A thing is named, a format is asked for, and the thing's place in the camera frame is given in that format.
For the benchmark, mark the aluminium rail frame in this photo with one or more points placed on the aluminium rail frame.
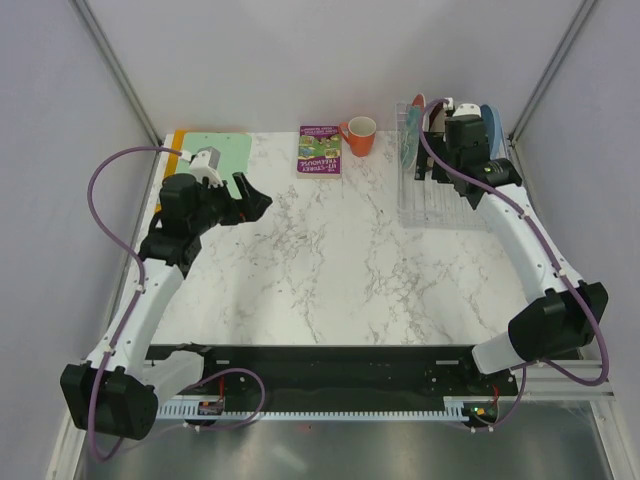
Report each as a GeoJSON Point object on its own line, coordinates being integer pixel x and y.
{"type": "Point", "coordinates": [545, 383]}

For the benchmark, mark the white cable duct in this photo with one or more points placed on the white cable duct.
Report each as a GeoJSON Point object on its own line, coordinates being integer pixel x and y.
{"type": "Point", "coordinates": [194, 409]}

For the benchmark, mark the green clipboard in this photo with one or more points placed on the green clipboard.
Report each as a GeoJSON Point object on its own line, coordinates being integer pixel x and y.
{"type": "Point", "coordinates": [234, 151]}

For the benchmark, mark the red rimmed beige plate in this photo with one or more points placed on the red rimmed beige plate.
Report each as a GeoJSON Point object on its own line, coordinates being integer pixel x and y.
{"type": "Point", "coordinates": [419, 103]}

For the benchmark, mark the orange mug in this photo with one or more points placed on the orange mug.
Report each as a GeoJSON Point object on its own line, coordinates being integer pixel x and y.
{"type": "Point", "coordinates": [359, 134]}

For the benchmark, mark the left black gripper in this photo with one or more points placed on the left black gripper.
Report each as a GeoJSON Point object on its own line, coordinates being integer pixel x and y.
{"type": "Point", "coordinates": [252, 204]}

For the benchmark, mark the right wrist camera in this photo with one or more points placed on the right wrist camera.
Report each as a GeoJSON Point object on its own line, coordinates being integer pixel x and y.
{"type": "Point", "coordinates": [453, 108]}

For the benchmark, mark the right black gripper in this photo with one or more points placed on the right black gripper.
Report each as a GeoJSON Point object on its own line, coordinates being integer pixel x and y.
{"type": "Point", "coordinates": [436, 141]}

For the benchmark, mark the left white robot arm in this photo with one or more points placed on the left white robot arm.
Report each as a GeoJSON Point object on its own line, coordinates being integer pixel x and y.
{"type": "Point", "coordinates": [113, 392]}

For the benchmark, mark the yellow folder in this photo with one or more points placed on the yellow folder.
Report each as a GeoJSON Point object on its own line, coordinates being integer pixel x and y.
{"type": "Point", "coordinates": [168, 162]}

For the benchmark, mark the red teal floral plate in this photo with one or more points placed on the red teal floral plate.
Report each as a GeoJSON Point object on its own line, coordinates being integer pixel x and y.
{"type": "Point", "coordinates": [410, 138]}

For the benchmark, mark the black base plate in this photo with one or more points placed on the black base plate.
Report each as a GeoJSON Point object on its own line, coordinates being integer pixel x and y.
{"type": "Point", "coordinates": [322, 378]}

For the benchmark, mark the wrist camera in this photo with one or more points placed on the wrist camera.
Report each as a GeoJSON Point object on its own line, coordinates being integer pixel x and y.
{"type": "Point", "coordinates": [203, 166]}
{"type": "Point", "coordinates": [453, 108]}

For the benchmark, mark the blue plate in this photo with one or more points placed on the blue plate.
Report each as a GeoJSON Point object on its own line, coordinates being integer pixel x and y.
{"type": "Point", "coordinates": [492, 120]}

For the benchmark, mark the clear wire dish rack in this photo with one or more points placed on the clear wire dish rack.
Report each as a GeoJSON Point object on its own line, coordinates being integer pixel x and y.
{"type": "Point", "coordinates": [426, 203]}

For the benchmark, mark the purple treehouse book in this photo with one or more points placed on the purple treehouse book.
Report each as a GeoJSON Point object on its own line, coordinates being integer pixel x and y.
{"type": "Point", "coordinates": [319, 152]}

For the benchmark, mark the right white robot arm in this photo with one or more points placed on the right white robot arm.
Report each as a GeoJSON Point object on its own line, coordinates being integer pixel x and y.
{"type": "Point", "coordinates": [563, 311]}

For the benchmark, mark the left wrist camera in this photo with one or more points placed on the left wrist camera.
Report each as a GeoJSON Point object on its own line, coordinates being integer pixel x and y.
{"type": "Point", "coordinates": [203, 166]}

